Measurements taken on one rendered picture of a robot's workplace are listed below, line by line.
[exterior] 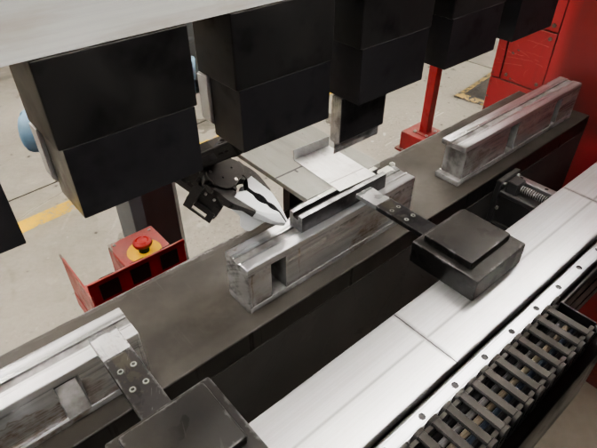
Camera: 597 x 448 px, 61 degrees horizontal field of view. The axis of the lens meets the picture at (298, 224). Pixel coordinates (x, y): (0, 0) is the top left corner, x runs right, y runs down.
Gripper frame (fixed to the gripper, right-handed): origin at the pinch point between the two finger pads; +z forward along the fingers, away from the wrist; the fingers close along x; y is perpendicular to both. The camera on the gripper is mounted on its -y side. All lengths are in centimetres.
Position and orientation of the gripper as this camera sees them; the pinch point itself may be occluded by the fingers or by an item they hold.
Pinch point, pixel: (281, 215)
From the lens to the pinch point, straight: 80.3
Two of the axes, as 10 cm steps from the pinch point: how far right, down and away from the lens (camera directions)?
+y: -4.7, 5.8, 6.7
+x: -3.4, 5.8, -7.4
